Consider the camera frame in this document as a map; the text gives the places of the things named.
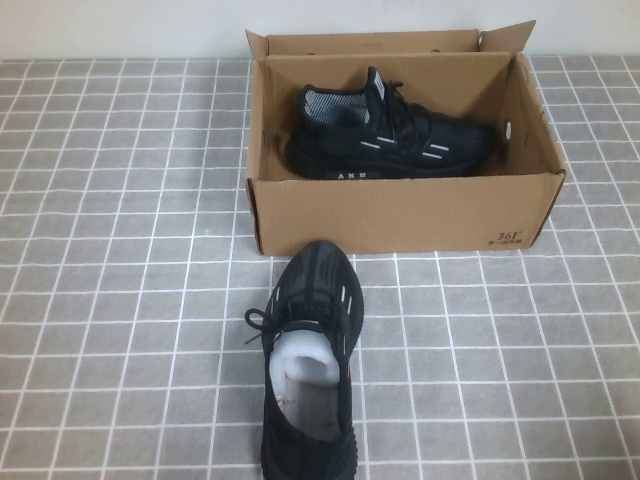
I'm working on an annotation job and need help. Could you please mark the black sneaker with striped lining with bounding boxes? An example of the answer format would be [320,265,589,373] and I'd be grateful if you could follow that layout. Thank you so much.
[285,65,502,180]

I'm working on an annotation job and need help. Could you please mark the brown cardboard shoe box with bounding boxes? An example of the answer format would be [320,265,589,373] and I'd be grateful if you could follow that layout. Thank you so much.
[244,19,567,257]

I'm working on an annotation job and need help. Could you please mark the white foam shoe stuffing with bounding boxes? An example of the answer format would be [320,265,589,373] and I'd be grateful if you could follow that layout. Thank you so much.
[269,324,341,401]

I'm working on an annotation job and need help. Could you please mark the black sneaker with bow lace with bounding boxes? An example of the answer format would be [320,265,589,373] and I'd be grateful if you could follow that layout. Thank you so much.
[243,240,365,480]

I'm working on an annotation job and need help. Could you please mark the grey checked table cover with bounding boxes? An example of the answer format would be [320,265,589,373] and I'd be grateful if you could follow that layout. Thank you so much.
[0,55,640,480]

